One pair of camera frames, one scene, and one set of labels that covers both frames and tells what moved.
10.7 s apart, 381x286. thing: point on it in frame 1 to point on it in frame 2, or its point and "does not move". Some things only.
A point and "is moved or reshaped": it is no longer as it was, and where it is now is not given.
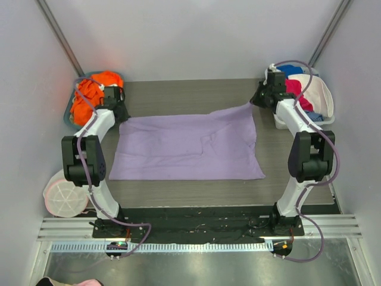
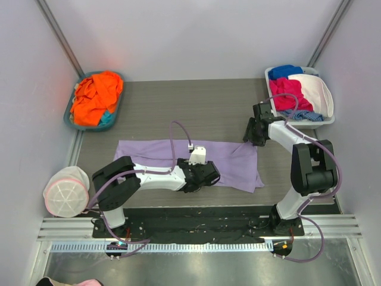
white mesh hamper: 62,198 does not move
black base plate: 197,224 does not move
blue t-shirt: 290,69 does not move
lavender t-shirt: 220,145 is moved or reshaped
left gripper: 121,112 to 210,173
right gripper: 259,98 to 250,131
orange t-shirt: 88,95 does not move
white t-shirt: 318,93 does not move
